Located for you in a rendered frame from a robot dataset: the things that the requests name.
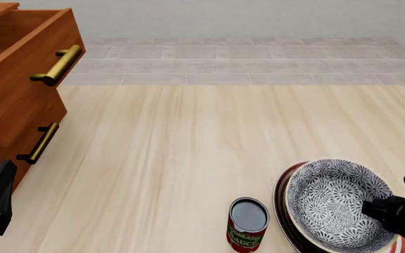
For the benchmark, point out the black white patterned bowl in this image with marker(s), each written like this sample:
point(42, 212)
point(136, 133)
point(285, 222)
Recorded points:
point(329, 200)

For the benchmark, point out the plate with red rings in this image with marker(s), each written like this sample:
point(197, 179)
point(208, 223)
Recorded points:
point(279, 203)

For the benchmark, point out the wooden cabinet drawer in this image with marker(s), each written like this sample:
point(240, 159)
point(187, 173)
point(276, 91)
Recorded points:
point(19, 116)
point(19, 58)

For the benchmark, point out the tomato sauce tin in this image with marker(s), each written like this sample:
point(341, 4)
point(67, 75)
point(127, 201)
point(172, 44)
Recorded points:
point(249, 224)

